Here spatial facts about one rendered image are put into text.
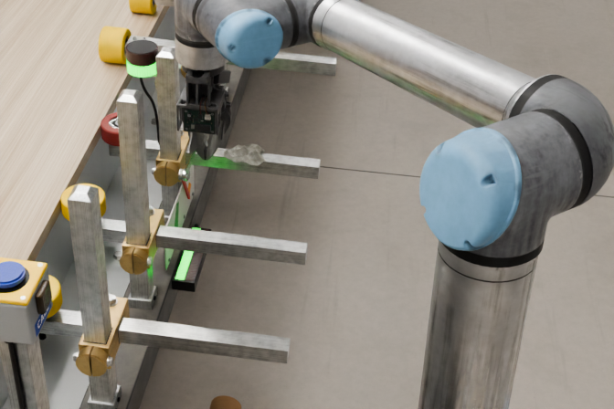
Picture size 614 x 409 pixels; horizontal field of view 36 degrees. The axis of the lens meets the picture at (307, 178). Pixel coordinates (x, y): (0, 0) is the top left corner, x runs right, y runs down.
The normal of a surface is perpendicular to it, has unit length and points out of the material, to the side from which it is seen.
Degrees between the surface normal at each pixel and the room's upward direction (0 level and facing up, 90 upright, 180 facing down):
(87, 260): 90
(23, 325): 90
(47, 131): 0
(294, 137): 0
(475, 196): 83
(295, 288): 0
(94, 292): 90
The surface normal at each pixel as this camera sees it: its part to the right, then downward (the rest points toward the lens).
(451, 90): -0.83, 0.09
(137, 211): -0.11, 0.58
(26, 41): 0.06, -0.80
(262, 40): 0.46, 0.55
